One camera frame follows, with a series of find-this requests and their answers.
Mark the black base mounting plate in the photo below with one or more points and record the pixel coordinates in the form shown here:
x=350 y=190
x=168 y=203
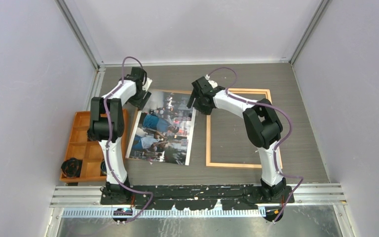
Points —
x=201 y=197

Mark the orange compartment tray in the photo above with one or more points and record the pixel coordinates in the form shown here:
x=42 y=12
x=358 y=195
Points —
x=83 y=157

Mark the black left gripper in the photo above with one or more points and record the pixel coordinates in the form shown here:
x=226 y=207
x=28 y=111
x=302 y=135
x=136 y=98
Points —
x=140 y=103

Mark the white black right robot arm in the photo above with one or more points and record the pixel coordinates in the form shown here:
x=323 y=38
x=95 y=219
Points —
x=263 y=128

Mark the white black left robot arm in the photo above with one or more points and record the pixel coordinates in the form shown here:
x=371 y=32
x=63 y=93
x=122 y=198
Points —
x=107 y=127

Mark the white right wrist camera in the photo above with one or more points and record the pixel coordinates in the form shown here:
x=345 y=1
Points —
x=211 y=82

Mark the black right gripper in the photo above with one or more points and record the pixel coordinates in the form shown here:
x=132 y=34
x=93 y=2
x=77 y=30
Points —
x=206 y=110

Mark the printed photo with white border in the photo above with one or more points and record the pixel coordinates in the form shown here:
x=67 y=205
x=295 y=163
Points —
x=163 y=127

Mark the aluminium rail front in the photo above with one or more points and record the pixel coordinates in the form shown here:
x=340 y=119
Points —
x=85 y=202

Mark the light wooden picture frame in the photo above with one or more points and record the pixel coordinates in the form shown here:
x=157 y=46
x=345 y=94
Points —
x=227 y=143

